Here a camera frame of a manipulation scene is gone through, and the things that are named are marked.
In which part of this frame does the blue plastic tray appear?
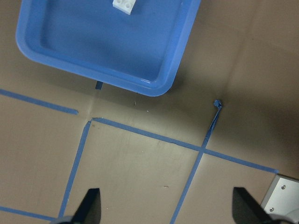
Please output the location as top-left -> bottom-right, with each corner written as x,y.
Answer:
16,0 -> 200,97

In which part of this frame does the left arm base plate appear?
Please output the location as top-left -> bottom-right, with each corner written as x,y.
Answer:
261,175 -> 299,219

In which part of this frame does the white block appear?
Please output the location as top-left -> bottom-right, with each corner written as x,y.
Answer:
113,0 -> 136,15

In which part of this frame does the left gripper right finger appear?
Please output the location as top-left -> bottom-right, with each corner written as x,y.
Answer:
232,187 -> 280,224

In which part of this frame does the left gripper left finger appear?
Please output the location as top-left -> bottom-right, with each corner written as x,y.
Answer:
52,188 -> 101,224

